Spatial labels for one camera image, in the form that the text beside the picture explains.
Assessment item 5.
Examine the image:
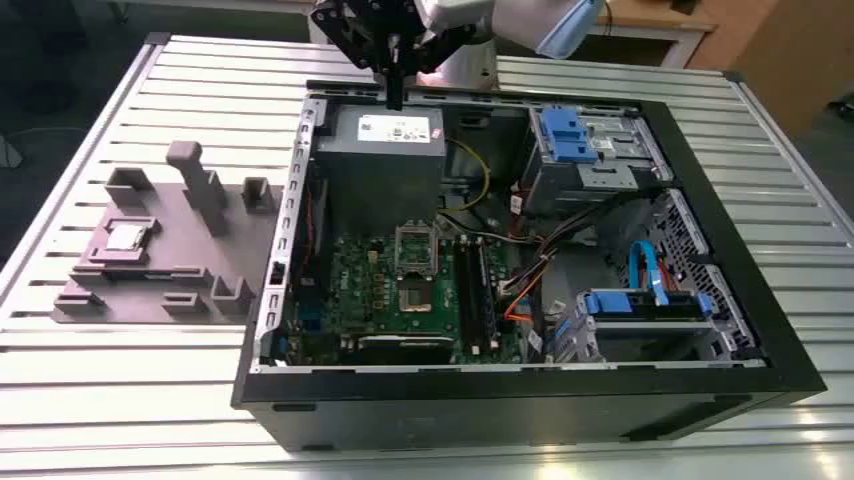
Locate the yellow wire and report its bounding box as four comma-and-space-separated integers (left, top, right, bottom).
439, 137, 492, 215

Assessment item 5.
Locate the orange wire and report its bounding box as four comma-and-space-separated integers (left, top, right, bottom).
503, 293, 539, 325

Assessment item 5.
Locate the grey plastic parts rack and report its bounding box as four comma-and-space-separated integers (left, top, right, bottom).
49, 140, 288, 326

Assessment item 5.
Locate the multicolour power wire bundle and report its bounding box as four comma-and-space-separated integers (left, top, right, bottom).
439, 209, 542, 246

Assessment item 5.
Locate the wooden cabinet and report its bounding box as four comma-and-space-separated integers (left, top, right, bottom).
730, 0, 854, 136

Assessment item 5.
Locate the large blue drive clip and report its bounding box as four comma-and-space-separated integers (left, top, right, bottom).
543, 107, 590, 144

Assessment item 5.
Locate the black wire bundle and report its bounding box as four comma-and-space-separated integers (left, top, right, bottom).
499, 187, 673, 296

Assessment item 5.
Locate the hard disk in blue carrier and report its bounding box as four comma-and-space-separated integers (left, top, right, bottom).
577, 288, 717, 324

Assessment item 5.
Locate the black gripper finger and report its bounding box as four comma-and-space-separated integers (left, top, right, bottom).
394, 23, 479, 111
310, 2, 396, 111

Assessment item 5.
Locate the green motherboard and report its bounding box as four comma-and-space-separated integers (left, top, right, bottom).
286, 232, 528, 366

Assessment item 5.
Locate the small blue drive clip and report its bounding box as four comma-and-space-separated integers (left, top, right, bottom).
553, 138, 601, 164

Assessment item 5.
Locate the pale blue flat wire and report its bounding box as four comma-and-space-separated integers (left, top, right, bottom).
540, 312, 577, 362

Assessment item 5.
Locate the grey power supply unit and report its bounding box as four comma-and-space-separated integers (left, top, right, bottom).
311, 103, 447, 236

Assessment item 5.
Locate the silver disk bay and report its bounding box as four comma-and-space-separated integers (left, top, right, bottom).
543, 288, 739, 364

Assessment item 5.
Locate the blue expansion slot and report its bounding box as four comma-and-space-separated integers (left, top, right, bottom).
298, 305, 327, 335

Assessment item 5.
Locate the metal socket cover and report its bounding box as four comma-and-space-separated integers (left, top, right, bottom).
394, 219, 443, 279

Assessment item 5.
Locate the black PC case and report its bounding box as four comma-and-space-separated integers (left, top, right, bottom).
230, 78, 829, 454

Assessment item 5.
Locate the silver drive cage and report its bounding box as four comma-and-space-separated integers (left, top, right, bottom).
523, 103, 674, 217

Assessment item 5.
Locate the black graphics card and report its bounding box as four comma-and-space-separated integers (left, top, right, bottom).
336, 333, 455, 366

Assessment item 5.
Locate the CPU with silver top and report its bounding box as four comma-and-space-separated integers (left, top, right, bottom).
105, 224, 150, 251

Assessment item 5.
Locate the CPU socket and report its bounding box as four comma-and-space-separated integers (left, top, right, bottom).
398, 277, 436, 315

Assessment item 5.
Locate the wooden desk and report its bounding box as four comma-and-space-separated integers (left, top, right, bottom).
597, 0, 719, 69

